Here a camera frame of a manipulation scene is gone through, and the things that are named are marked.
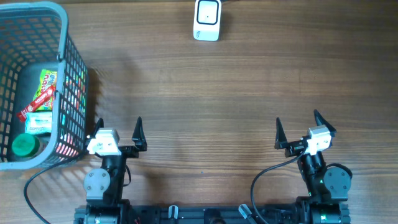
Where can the green Haribo gummy bag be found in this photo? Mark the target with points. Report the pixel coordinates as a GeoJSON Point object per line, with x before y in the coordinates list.
{"type": "Point", "coordinates": [47, 78]}

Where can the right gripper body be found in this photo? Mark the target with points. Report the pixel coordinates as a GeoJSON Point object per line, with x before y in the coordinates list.
{"type": "Point", "coordinates": [294, 148]}

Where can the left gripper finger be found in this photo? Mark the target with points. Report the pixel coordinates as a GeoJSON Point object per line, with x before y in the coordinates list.
{"type": "Point", "coordinates": [138, 136]}
{"type": "Point", "coordinates": [99, 124]}

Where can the teal tissue wipes pack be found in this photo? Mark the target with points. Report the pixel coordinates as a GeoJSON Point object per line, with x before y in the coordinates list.
{"type": "Point", "coordinates": [38, 123]}

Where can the grey plastic shopping basket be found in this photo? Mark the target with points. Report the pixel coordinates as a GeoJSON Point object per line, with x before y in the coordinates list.
{"type": "Point", "coordinates": [35, 37]}

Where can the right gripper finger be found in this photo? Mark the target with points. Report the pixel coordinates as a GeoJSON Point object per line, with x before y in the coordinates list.
{"type": "Point", "coordinates": [280, 138]}
{"type": "Point", "coordinates": [320, 120]}

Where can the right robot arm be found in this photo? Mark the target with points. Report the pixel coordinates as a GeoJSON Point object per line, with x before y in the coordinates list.
{"type": "Point", "coordinates": [327, 184]}

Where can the red Nescafe coffee stick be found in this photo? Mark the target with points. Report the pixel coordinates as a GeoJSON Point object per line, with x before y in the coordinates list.
{"type": "Point", "coordinates": [36, 103]}

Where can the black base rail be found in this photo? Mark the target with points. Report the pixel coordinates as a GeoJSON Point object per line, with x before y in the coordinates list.
{"type": "Point", "coordinates": [276, 213]}

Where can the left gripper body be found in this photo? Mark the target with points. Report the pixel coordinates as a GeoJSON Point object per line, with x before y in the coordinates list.
{"type": "Point", "coordinates": [129, 151]}

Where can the white barcode scanner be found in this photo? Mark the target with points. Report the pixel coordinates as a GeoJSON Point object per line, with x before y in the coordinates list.
{"type": "Point", "coordinates": [207, 18]}

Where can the green lid jar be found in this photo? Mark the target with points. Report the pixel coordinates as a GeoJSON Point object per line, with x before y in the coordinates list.
{"type": "Point", "coordinates": [27, 145]}

